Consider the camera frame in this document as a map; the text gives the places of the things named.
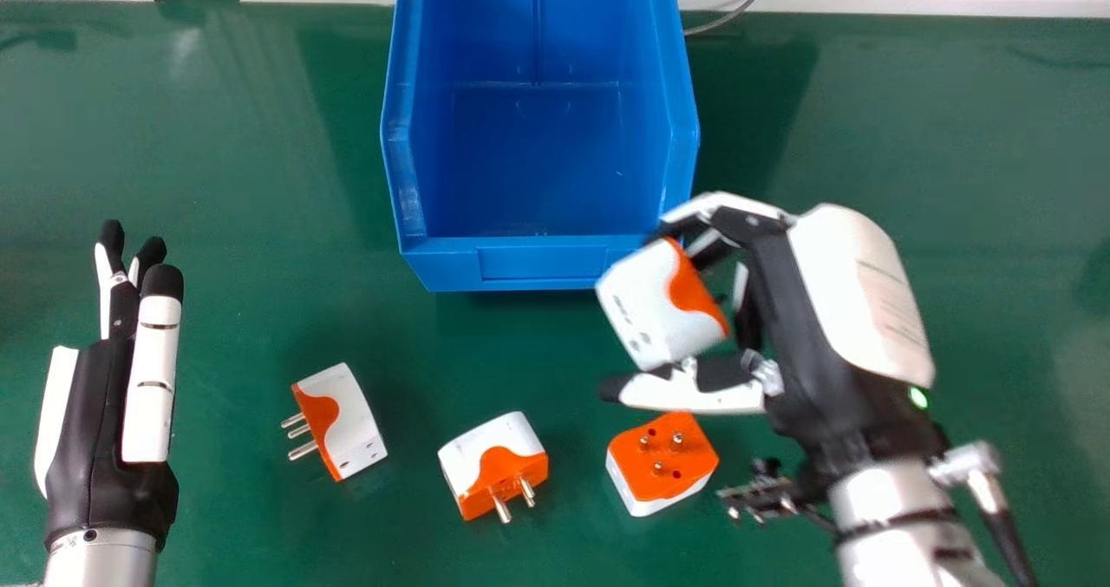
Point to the blue plastic bin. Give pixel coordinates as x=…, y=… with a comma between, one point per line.
x=538, y=127

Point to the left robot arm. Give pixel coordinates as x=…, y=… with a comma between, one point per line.
x=97, y=558

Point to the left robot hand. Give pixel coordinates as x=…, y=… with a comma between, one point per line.
x=104, y=448

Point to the white-and-orange plug adapter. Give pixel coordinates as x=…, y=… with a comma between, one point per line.
x=334, y=420
x=659, y=464
x=663, y=305
x=494, y=467

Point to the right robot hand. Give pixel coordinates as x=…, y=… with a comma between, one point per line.
x=824, y=344

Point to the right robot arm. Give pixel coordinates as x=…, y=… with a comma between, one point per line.
x=910, y=526

